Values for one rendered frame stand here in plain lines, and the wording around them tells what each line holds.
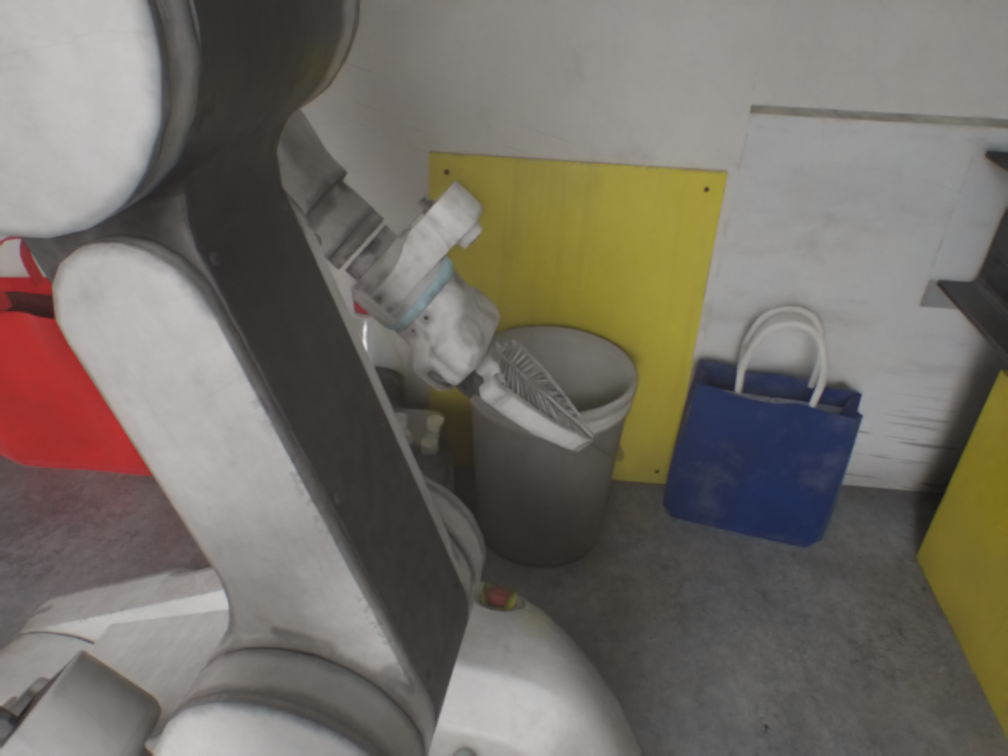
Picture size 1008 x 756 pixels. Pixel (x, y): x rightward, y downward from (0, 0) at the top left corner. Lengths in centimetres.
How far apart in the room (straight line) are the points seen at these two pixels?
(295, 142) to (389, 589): 34
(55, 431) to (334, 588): 130
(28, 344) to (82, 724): 139
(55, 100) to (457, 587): 40
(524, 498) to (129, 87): 107
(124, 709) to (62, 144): 19
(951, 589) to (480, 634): 93
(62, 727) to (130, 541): 130
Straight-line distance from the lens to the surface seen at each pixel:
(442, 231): 62
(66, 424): 169
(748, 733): 128
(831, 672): 139
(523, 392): 66
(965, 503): 150
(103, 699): 27
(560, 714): 80
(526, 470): 125
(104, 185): 33
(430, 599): 54
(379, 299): 63
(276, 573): 46
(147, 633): 79
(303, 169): 63
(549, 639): 85
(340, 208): 64
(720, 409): 140
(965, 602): 151
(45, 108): 32
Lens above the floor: 102
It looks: 32 degrees down
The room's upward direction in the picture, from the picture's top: 3 degrees clockwise
